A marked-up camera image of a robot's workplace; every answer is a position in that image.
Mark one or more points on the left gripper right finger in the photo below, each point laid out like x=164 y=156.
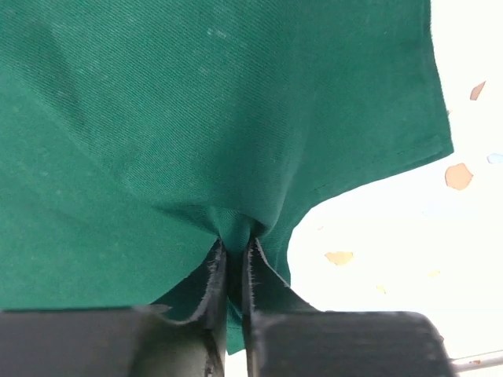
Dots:
x=286 y=336

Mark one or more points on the aluminium rail frame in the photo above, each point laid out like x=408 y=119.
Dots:
x=478 y=361

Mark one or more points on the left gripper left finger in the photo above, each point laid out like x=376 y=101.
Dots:
x=182 y=333

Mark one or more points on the green surgical drape cloth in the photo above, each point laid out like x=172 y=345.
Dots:
x=134 y=134

